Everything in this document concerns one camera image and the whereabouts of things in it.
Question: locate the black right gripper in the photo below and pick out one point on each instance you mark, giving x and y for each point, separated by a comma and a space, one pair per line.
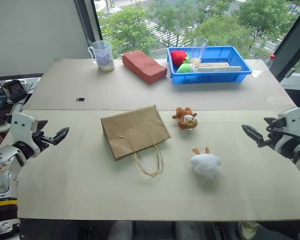
272, 137

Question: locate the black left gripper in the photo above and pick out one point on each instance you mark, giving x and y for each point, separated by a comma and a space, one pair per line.
38, 142

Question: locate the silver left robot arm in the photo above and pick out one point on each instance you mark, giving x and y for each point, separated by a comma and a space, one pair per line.
2, 170

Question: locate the brown paper bag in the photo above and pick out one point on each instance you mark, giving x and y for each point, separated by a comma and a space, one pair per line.
135, 132

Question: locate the small black object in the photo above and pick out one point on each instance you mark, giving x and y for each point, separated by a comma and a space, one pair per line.
80, 99

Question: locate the black battery charger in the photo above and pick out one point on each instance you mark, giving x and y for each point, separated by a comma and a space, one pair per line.
15, 90

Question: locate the bottle with red cap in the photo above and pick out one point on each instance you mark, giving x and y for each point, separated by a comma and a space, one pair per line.
270, 61

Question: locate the white bunny plush toy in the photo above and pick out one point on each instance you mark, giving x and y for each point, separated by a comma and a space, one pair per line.
205, 163

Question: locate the white flat board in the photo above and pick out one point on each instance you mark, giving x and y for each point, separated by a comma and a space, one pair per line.
220, 69

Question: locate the blue plastic tray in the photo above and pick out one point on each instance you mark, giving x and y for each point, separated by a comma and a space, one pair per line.
210, 75

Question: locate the brown monkey plush toy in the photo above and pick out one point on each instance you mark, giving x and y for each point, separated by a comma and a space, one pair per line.
187, 120

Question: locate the wooden block with holes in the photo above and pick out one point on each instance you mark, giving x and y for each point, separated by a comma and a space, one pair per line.
212, 64

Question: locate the clear plastic measuring cup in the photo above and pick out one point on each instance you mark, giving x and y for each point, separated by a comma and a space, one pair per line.
103, 56

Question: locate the green plush toy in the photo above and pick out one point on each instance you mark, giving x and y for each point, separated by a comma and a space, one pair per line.
185, 68

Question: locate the clear glass cup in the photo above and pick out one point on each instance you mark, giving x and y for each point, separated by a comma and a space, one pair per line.
199, 50

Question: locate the white shoe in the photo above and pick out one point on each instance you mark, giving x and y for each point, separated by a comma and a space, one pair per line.
247, 229

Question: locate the red plush strawberry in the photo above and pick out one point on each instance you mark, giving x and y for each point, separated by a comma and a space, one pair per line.
178, 57

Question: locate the red brick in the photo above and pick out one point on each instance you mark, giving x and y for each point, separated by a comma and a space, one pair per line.
143, 66

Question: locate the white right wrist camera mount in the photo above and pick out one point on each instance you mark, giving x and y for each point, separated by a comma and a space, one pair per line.
292, 118

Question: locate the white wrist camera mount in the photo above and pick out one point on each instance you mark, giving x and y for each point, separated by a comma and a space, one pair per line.
21, 125
292, 118

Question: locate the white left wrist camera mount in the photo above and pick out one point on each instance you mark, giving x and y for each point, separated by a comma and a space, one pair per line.
21, 125

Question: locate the dark window frame post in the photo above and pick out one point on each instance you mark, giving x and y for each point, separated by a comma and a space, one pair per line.
293, 42

